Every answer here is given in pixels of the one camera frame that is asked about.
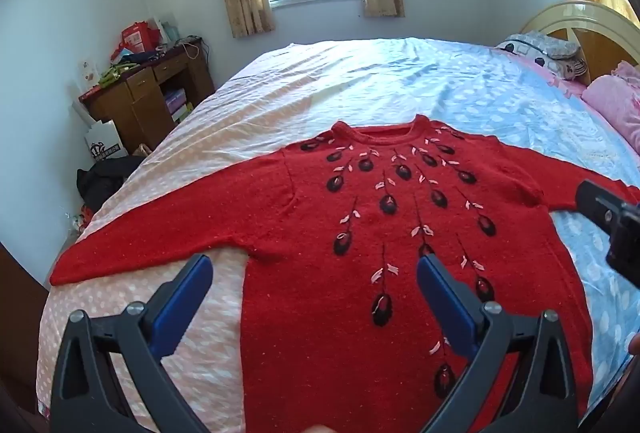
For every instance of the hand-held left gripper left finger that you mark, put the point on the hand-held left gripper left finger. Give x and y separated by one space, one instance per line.
182 298

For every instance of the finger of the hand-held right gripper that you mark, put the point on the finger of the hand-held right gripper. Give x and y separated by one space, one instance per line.
597 203

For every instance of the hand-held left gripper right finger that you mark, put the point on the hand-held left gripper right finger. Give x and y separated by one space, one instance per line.
445 298

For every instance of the red knitted sweater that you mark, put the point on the red knitted sweater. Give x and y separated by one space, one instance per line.
310 223

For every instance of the pink quilt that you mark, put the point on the pink quilt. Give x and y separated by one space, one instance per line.
617 103

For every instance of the black jacket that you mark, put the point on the black jacket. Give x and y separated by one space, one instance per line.
107 180

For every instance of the grey and white pillow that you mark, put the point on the grey and white pillow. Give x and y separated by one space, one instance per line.
545 47

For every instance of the cream wooden headboard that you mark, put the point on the cream wooden headboard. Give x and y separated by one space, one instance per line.
590 33

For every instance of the white paper bag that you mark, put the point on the white paper bag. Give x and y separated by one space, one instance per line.
105 143

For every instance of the stack of boxes in desk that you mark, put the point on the stack of boxes in desk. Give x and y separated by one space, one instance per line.
177 105

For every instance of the brown wooden desk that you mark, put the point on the brown wooden desk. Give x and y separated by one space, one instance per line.
140 108

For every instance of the red flat box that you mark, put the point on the red flat box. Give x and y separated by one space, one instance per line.
89 92

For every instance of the bed with polka-dot sheet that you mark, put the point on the bed with polka-dot sheet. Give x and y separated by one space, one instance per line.
375 78

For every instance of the green cloth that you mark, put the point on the green cloth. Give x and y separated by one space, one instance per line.
114 74

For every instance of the white printed box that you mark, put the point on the white printed box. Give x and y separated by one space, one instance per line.
90 73

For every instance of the red gift box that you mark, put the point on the red gift box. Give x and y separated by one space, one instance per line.
139 38

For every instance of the pale green plastic bag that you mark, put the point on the pale green plastic bag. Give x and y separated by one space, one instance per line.
171 30

